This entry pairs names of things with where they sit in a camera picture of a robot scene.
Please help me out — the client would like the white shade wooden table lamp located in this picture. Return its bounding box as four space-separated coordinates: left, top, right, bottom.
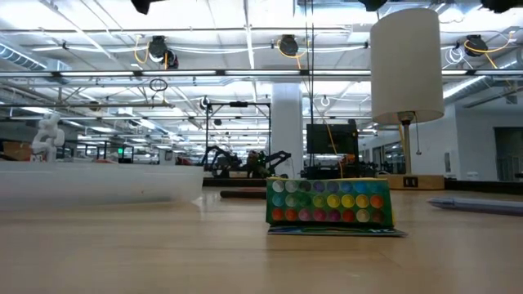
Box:
369 7 445 191

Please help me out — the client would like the blue grey pen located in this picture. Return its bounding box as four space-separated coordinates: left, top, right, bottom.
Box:
427 197 523 217

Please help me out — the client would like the hanging yellow cable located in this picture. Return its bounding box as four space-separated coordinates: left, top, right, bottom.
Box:
314 104 344 180

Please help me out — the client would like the black monitor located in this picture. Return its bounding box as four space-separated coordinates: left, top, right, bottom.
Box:
306 119 360 156

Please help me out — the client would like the green yellow crayon box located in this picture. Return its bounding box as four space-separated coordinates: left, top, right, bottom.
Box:
265 176 409 238

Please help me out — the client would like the grey ceiling duct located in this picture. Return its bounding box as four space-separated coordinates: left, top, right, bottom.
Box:
0 42 73 85

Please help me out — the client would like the white building column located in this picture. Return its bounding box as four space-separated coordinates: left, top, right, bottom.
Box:
270 83 304 180

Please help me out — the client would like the hanging black cable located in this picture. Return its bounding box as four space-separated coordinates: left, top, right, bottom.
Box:
310 0 316 168

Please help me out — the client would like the clear plastic pencil case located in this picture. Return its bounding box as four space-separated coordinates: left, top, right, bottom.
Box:
0 161 204 212

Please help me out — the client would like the brown cardboard box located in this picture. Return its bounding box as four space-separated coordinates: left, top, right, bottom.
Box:
0 140 34 162

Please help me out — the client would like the black metal rig stand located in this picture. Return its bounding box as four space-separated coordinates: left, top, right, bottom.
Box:
205 100 272 179

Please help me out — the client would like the black ceiling cable reel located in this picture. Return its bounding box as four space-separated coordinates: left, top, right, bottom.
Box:
279 34 300 57
147 35 180 69
464 34 490 57

